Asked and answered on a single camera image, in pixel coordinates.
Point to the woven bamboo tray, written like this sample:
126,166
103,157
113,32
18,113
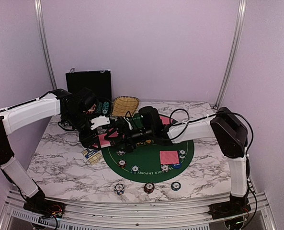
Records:
123,104

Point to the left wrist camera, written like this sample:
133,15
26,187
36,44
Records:
99,121

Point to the black poker chip case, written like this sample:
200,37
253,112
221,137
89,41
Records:
99,81

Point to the red black chip stack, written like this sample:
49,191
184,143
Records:
149,188

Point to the teal chip row in case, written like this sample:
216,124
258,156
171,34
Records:
105,108

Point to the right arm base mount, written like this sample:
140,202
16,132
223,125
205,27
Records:
228,209

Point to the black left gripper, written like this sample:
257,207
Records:
86,140

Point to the round green poker mat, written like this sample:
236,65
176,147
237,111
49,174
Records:
146,156

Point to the green teal chip stack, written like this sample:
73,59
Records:
175,186

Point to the aluminium frame post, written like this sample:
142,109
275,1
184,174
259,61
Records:
233,52
44,43

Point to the red playing card deck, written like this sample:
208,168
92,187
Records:
103,142

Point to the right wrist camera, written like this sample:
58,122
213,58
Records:
126,118

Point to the left aluminium frame post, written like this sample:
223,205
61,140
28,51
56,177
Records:
44,43

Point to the green chip row in case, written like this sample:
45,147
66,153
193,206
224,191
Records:
99,108

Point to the blue beige chip stack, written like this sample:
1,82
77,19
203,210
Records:
119,188

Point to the dealt cards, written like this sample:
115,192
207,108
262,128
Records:
166,120
169,157

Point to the right aluminium frame post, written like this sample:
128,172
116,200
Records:
233,52

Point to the front aluminium rail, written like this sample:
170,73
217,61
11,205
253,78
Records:
186,214

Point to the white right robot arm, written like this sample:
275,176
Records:
224,125

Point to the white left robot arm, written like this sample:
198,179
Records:
25,116

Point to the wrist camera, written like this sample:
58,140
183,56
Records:
99,121
126,118

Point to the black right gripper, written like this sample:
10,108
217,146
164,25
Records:
122,130

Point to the blue small blind button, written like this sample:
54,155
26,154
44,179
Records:
176,166

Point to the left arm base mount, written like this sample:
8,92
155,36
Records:
47,208

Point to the blue texas holdem card box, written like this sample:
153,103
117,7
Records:
92,156

